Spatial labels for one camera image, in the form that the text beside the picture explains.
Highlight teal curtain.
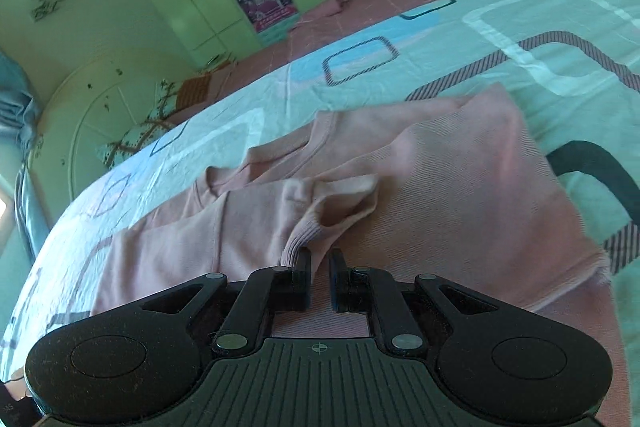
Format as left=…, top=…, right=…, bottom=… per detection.
left=0, top=51, right=49, bottom=258

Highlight white arched headboard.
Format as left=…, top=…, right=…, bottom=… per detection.
left=32, top=48, right=196, bottom=213

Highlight light blue patterned bedsheet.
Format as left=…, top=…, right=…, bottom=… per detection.
left=0, top=0, right=640, bottom=427

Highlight white patterned pillow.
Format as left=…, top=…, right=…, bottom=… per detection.
left=96, top=80, right=183, bottom=169

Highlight pink checked bed cover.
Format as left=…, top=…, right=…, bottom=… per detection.
left=169, top=0, right=436, bottom=126

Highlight lower left poster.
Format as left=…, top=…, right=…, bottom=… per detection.
left=236, top=0, right=298, bottom=34

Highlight orange striped pillow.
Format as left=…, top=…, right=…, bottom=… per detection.
left=175, top=74, right=212, bottom=112

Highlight pink sweatshirt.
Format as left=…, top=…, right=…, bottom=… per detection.
left=93, top=84, right=630, bottom=426

